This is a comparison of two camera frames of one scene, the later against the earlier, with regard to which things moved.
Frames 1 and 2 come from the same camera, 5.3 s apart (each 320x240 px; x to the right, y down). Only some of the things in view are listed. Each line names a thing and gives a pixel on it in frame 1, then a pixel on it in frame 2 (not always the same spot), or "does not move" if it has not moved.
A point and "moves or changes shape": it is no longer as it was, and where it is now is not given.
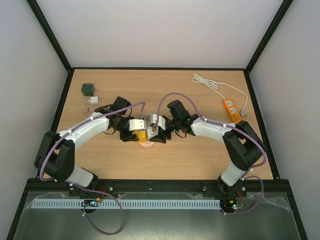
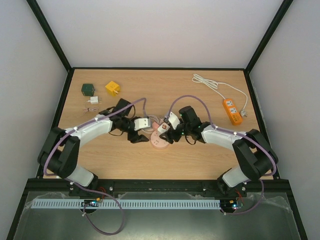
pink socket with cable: (147, 145) -> (156, 140)
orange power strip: (232, 110) does not move
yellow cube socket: (142, 135) moves or changes shape
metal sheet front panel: (242, 216) does not move
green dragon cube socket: (88, 89) does not move
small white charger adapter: (94, 99) does not move
